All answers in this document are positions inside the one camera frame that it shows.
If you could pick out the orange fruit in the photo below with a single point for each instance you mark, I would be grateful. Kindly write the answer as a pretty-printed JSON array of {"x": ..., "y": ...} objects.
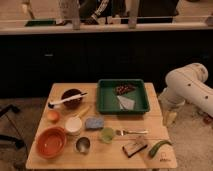
[{"x": 53, "y": 116}]

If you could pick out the pale gripper body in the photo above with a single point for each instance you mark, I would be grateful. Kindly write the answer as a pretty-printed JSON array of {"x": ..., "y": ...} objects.
[{"x": 169, "y": 117}]

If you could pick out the green cucumber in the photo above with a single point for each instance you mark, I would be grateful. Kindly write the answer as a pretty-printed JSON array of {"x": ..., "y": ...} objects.
[{"x": 153, "y": 151}]

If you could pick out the small steel cup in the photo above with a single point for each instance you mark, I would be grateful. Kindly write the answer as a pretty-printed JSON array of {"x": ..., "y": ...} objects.
[{"x": 83, "y": 145}]

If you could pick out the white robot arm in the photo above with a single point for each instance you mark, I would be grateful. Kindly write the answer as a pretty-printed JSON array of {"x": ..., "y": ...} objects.
[{"x": 186, "y": 84}]

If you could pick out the grey folded cloth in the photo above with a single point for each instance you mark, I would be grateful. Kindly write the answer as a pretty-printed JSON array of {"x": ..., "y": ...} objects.
[{"x": 126, "y": 103}]

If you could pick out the white cup with wooden handle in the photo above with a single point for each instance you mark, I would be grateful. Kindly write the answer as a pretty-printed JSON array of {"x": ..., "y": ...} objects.
[{"x": 73, "y": 125}]

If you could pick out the green plastic tray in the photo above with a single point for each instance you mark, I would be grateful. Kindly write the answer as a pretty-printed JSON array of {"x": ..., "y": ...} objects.
[{"x": 107, "y": 102}]

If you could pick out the red bowl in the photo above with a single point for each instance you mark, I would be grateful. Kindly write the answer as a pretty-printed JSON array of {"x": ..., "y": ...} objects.
[{"x": 51, "y": 142}]

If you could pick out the blue sponge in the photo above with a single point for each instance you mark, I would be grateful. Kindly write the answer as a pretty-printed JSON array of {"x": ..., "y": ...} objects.
[{"x": 94, "y": 123}]

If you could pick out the green plastic cup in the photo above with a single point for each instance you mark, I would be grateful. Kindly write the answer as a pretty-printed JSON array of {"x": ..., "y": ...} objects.
[{"x": 107, "y": 134}]

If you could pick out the metal fork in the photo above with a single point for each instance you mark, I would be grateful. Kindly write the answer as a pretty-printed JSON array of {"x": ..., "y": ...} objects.
[{"x": 125, "y": 132}]

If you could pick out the white handled dish brush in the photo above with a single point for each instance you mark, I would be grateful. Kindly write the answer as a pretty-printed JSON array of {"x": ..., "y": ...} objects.
[{"x": 52, "y": 104}]

